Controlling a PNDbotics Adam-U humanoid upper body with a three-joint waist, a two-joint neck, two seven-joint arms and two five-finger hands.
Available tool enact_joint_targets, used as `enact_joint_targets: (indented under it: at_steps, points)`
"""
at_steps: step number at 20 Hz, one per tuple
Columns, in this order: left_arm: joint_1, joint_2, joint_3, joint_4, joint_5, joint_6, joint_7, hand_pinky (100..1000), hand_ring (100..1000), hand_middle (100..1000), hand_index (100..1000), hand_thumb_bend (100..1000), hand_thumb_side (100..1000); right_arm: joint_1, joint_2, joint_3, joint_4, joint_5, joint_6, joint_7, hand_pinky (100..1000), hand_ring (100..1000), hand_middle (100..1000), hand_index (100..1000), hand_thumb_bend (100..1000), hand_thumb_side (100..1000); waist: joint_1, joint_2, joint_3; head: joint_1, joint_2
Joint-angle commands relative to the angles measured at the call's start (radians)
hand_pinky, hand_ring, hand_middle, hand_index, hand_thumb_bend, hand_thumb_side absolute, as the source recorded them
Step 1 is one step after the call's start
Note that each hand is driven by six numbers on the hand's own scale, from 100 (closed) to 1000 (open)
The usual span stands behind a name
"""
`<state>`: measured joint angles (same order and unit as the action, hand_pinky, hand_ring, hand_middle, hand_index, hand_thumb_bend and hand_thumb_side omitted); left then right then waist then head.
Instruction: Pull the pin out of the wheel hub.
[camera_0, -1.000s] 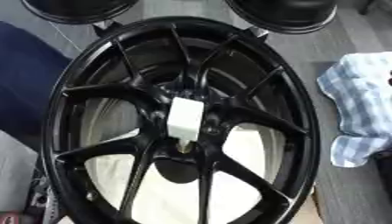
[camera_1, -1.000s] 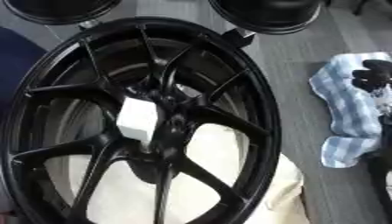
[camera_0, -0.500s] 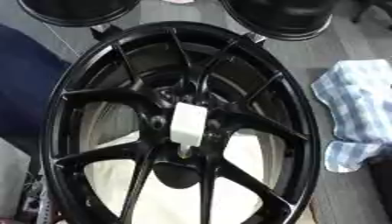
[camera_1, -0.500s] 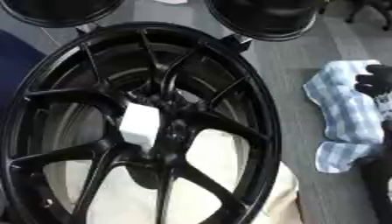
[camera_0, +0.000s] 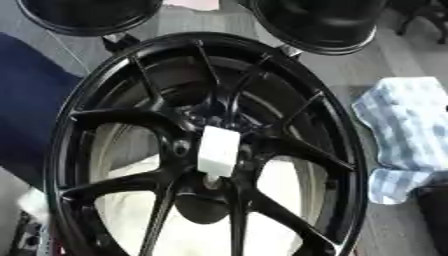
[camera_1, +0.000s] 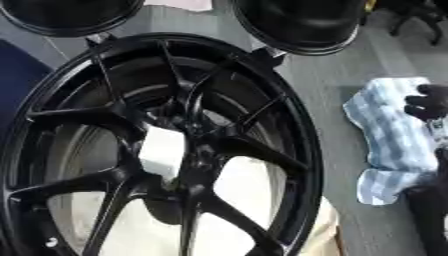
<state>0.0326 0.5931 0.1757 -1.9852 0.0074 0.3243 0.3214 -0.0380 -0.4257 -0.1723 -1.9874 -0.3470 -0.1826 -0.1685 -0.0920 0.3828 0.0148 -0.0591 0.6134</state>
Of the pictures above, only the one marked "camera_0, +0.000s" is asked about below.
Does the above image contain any white pin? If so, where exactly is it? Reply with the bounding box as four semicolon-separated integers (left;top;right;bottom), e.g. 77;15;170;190
196;125;244;188

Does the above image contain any blue white checked cloth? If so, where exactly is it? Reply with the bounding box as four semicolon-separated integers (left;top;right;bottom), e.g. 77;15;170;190
350;76;448;206

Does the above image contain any black spoked wheel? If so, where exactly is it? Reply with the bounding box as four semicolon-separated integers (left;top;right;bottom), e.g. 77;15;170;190
43;31;371;256

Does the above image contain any black chair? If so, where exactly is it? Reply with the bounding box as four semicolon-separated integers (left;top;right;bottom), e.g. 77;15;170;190
388;0;448;45

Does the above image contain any dark blue fabric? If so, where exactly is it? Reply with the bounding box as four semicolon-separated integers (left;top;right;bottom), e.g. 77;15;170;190
0;32;84;191

